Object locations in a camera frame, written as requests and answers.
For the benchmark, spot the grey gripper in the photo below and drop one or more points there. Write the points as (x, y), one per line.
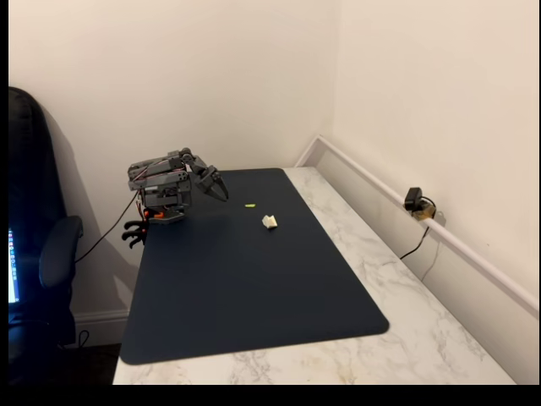
(210, 183)

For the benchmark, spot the white paper object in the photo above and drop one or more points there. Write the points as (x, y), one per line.
(269, 221)

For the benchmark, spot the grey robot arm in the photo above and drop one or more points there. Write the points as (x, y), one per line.
(162, 182)

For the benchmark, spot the dark navy desk mat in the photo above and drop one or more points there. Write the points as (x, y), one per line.
(253, 279)

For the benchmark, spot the black table clamp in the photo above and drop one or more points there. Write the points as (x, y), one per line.
(134, 237)
(135, 225)

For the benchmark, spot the white baseboard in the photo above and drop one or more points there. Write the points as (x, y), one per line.
(101, 323)

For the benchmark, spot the black office chair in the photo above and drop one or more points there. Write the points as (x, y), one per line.
(29, 190)

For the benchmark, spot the black webcam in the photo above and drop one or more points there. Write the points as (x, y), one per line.
(412, 198)

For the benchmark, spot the laptop screen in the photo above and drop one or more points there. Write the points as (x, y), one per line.
(13, 266)

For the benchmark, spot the yellowish webcam mount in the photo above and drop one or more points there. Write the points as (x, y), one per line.
(424, 213)

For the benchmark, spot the white wall rail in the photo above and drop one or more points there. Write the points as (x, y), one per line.
(465, 250)

